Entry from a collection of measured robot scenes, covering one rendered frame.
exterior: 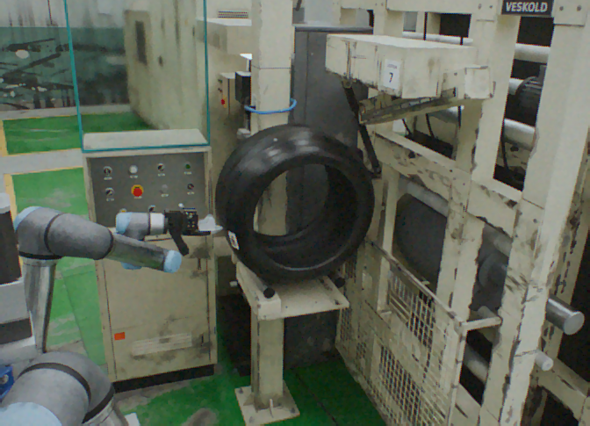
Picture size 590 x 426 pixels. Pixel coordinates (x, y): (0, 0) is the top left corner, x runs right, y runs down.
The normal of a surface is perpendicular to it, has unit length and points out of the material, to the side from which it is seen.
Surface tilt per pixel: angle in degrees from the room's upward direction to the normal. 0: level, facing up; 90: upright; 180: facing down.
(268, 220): 90
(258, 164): 56
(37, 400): 13
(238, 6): 90
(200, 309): 90
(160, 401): 0
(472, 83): 72
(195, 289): 90
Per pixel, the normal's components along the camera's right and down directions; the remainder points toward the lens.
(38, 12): 0.48, 0.33
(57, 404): 0.73, -0.66
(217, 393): 0.03, -0.93
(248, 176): -0.32, -0.15
